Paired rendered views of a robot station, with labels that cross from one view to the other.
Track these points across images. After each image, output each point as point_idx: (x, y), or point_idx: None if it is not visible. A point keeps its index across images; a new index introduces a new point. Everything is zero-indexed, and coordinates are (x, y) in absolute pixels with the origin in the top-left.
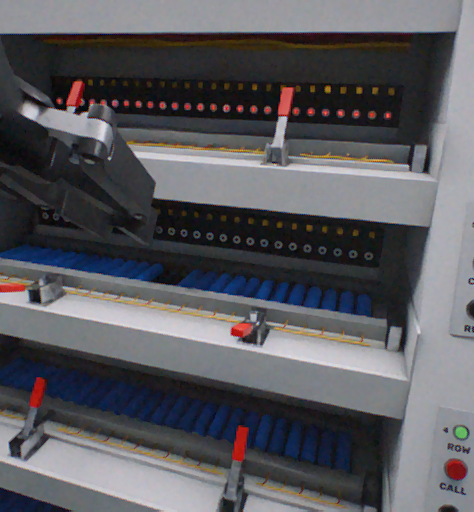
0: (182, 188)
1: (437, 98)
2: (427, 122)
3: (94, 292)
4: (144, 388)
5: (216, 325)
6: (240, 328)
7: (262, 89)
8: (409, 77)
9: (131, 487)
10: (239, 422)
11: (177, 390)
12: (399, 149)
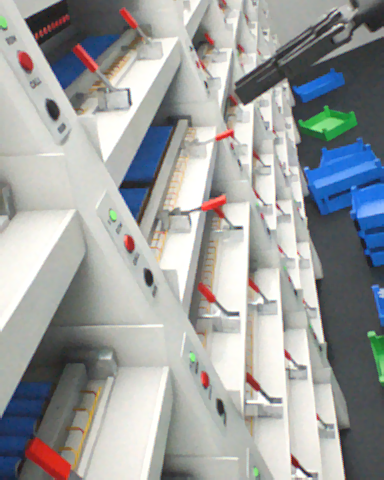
0: (160, 92)
1: None
2: (103, 14)
3: (164, 207)
4: None
5: (187, 166)
6: (231, 129)
7: (31, 18)
8: None
9: (238, 270)
10: None
11: None
12: (135, 31)
